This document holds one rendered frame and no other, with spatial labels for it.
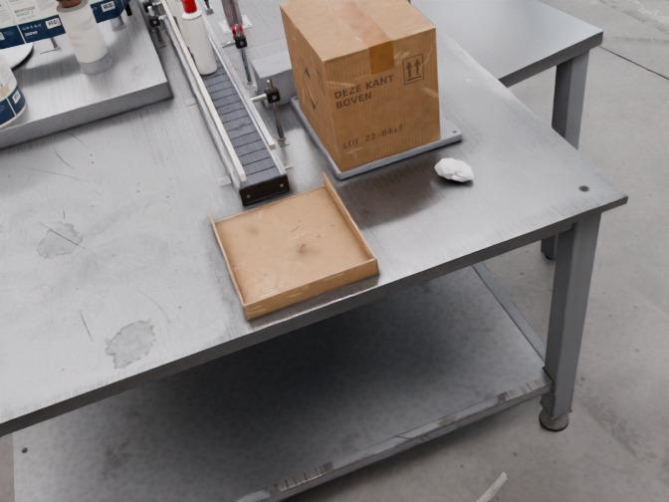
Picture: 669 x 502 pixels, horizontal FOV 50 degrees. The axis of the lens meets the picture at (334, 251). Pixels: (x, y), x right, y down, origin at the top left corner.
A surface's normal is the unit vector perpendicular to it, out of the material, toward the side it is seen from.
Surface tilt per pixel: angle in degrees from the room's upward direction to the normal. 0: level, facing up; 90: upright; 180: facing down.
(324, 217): 0
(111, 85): 0
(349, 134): 90
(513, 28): 0
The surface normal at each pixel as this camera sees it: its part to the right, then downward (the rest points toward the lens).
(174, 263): -0.14, -0.72
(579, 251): 0.33, 0.61
